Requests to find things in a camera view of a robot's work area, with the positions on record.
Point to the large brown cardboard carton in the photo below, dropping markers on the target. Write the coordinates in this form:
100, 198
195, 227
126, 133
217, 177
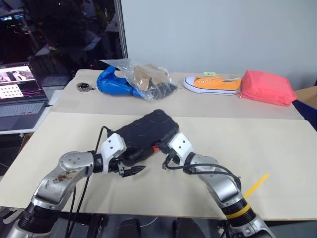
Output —
307, 95

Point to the dark rounded shape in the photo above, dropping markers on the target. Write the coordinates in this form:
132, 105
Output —
188, 229
128, 229

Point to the silver window frame post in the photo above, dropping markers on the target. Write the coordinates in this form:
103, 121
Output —
121, 27

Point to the clear plastic bag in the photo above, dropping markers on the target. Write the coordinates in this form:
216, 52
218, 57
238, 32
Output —
158, 93

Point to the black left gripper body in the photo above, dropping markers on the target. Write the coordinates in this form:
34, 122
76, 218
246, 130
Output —
115, 167

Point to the black plastic tool case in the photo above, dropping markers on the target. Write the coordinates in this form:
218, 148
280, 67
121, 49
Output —
148, 129

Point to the yellow plastic strip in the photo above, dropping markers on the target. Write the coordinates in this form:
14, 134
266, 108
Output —
256, 186

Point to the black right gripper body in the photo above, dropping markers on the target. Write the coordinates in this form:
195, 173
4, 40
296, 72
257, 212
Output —
167, 148

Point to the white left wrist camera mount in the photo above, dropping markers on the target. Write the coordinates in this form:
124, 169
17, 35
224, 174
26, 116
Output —
112, 146

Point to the black table frame leg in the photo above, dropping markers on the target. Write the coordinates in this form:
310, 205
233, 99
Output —
95, 226

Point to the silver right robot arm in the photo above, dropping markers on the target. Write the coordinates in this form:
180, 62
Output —
218, 183

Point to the blue plastic bag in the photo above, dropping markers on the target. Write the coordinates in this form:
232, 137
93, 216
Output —
111, 84

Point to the brown cardboard box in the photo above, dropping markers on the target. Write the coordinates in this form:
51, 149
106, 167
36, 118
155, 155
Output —
146, 77

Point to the orange canvas sneaker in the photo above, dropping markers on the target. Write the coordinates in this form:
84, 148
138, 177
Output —
215, 84

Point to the open grey laptop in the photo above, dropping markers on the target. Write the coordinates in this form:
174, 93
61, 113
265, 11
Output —
19, 111

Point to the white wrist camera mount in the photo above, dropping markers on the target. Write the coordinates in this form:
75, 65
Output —
182, 146
112, 146

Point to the dark blue object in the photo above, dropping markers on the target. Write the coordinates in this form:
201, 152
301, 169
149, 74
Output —
305, 111

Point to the pink red fabric bag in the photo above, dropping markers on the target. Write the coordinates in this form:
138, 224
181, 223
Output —
265, 88

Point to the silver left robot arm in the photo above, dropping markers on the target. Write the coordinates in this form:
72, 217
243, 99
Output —
71, 161

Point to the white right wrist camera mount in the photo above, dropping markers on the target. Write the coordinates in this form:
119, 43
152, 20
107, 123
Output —
182, 146

